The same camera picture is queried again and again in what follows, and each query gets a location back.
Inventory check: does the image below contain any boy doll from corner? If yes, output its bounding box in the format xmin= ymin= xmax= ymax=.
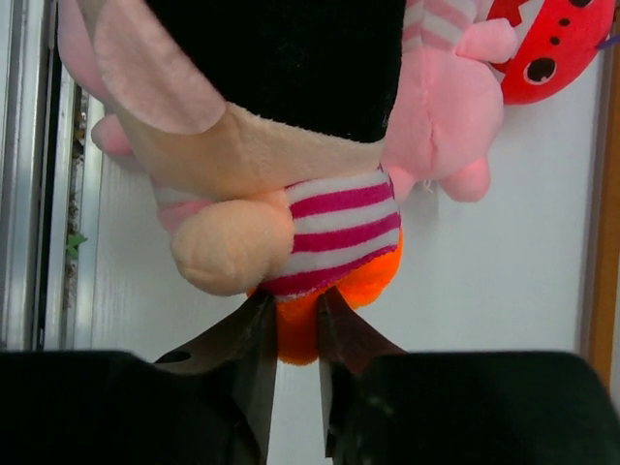
xmin=119 ymin=1 xmax=405 ymax=365

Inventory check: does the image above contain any aluminium rail frame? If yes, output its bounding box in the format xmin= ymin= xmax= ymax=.
xmin=1 ymin=1 xmax=103 ymax=351

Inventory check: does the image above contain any wooden three-tier shelf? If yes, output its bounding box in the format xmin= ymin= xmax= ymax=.
xmin=588 ymin=47 xmax=619 ymax=388

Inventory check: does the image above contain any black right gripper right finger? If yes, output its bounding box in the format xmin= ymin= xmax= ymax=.
xmin=317 ymin=289 xmax=406 ymax=458

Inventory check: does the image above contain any pink pig plush upper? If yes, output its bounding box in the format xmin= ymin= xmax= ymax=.
xmin=382 ymin=0 xmax=518 ymax=202

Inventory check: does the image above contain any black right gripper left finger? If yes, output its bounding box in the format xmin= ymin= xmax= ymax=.
xmin=154 ymin=292 xmax=277 ymax=464

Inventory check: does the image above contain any pink pig plush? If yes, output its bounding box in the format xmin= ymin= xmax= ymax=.
xmin=57 ymin=1 xmax=225 ymax=233
xmin=382 ymin=0 xmax=518 ymax=202

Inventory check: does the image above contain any pink pig plush lower right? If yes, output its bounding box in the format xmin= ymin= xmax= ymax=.
xmin=57 ymin=1 xmax=225 ymax=233

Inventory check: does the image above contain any red shark plush centre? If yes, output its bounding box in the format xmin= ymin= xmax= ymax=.
xmin=483 ymin=0 xmax=616 ymax=106

